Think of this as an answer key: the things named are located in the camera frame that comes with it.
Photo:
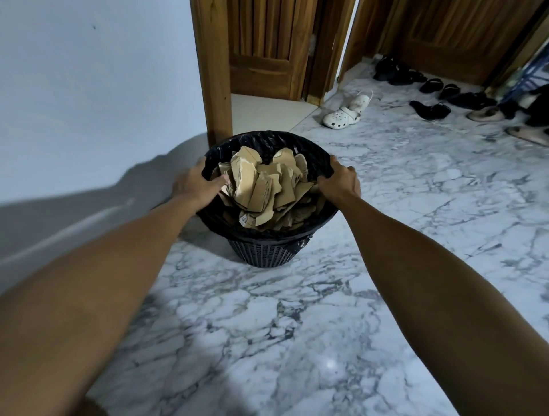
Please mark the person's right hand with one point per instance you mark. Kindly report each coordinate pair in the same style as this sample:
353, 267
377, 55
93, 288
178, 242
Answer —
343, 182

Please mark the white clog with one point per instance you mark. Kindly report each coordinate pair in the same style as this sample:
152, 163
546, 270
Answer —
341, 118

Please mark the person's left forearm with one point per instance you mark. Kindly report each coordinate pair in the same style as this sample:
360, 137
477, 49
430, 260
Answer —
77, 308

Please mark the black bin with liner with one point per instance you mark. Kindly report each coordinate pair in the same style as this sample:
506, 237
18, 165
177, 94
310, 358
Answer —
263, 255

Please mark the person's right forearm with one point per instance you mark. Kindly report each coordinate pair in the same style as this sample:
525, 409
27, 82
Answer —
446, 308

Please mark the tan slipper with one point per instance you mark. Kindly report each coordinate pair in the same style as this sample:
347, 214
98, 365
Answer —
529, 135

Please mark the blue shoe rack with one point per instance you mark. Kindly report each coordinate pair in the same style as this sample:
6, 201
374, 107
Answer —
534, 70

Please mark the person's left hand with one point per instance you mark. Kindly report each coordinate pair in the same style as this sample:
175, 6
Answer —
195, 186

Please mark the row of dark shoes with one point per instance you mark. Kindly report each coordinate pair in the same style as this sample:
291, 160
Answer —
429, 111

